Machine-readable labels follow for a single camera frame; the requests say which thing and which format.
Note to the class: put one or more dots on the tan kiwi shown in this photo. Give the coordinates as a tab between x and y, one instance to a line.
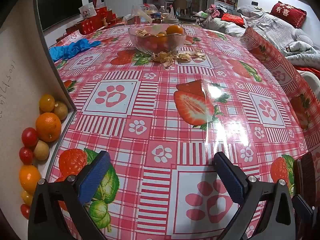
61	110

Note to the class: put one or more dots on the red checked strawberry tablecloth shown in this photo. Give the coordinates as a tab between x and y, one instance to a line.
160	120

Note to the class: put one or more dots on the stack of red gift boxes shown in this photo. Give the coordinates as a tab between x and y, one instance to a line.
90	23

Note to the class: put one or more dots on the small yellow cherry tomato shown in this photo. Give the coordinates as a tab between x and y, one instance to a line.
27	197

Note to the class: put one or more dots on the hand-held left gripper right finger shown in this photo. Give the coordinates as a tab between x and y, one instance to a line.
230	177

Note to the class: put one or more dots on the red pillow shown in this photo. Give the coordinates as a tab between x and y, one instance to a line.
287	13

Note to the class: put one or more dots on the red cherry tomato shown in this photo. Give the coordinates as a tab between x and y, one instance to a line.
29	137
25	155
25	211

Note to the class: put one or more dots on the clear plastic bag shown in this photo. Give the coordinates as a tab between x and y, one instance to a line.
138	13

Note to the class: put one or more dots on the brown chair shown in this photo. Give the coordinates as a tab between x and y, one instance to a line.
180	5

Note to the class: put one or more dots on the red cloth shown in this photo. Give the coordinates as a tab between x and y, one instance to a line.
232	18

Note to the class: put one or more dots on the bag of fruit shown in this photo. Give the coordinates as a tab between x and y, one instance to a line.
157	46

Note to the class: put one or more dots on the black television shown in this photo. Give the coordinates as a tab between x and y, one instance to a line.
60	2

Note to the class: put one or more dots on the grey striped blanket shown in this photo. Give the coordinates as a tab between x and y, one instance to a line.
265	27

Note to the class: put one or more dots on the heap of red cherry tomatoes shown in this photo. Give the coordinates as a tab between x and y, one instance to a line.
150	43

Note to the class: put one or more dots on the white plastic bag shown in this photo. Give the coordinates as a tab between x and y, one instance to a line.
87	11

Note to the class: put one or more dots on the white quilt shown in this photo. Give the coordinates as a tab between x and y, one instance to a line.
302	50

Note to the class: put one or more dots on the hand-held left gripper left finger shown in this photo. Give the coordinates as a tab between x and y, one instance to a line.
96	175

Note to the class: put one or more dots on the pile of dry fruit husks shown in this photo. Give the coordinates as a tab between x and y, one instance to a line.
172	57

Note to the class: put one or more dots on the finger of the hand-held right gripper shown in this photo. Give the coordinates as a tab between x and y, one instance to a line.
303	211
308	175

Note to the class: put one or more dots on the white tray with grey rim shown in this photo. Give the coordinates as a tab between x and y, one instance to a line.
15	80

